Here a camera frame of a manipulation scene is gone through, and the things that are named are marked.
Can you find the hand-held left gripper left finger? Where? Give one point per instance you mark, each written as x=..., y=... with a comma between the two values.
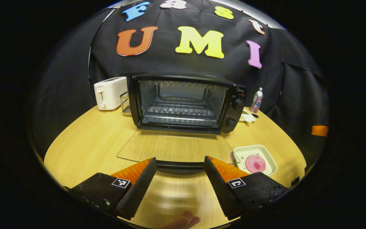
x=138, y=187

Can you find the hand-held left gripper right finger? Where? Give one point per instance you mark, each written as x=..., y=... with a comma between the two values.
x=221, y=187

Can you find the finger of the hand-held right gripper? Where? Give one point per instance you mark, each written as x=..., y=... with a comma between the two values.
x=319, y=130

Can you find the white square plate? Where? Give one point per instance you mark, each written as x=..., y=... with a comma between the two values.
x=241, y=154

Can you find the pink round food slice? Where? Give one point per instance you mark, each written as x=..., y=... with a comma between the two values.
x=255, y=163

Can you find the black electric oven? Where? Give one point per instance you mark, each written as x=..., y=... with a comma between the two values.
x=233, y=105

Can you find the silver spray can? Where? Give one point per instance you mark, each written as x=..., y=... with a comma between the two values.
x=256, y=101

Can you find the white sauce dish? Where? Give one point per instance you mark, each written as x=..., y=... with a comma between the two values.
x=248, y=117

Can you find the white toaster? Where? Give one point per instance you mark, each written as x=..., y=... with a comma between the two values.
x=110, y=93

